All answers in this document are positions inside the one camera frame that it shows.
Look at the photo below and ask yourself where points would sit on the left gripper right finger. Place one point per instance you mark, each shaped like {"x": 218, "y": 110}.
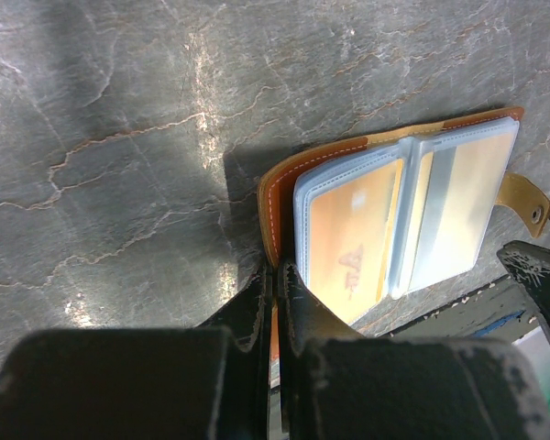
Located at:
{"x": 337, "y": 384}

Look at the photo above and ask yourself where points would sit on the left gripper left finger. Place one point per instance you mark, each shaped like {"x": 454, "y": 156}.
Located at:
{"x": 211, "y": 381}

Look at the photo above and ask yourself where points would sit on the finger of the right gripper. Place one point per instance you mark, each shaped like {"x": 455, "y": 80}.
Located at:
{"x": 529, "y": 267}

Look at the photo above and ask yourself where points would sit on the brown leather card holder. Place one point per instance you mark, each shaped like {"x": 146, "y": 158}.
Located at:
{"x": 286, "y": 190}

